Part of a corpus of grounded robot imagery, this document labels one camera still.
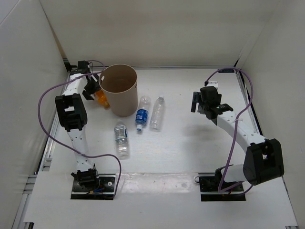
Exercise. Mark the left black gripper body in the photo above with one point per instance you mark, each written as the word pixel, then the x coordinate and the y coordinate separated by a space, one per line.
pixel 92 87

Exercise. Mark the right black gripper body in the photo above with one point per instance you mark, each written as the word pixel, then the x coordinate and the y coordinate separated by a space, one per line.
pixel 204 108

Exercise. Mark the orange plastic bottle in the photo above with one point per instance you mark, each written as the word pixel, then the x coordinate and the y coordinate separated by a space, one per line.
pixel 101 99

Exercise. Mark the clear unlabelled plastic bottle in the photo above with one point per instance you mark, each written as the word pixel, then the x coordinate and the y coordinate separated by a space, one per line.
pixel 157 114

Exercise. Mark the blue label plastic bottle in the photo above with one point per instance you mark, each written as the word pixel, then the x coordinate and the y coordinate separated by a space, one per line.
pixel 142 113

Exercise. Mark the clear white-label plastic bottle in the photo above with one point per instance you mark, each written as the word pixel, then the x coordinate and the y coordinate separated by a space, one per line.
pixel 121 140

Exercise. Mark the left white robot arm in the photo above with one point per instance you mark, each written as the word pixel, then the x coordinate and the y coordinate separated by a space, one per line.
pixel 73 118

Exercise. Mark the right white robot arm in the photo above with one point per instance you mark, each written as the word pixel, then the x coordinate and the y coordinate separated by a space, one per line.
pixel 263 157

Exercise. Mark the brown cylindrical bin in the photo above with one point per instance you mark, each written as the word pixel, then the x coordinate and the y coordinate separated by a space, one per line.
pixel 119 84

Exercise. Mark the right blue corner label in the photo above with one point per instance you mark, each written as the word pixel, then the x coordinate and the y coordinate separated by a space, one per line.
pixel 226 71

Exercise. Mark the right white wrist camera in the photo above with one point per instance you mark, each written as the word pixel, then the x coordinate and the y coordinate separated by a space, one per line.
pixel 211 83

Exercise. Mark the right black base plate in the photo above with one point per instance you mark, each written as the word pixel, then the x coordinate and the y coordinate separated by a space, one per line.
pixel 209 190

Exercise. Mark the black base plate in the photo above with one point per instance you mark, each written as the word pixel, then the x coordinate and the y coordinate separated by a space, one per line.
pixel 103 190
pixel 209 190

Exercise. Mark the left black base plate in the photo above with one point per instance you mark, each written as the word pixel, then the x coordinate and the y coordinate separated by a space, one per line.
pixel 103 190

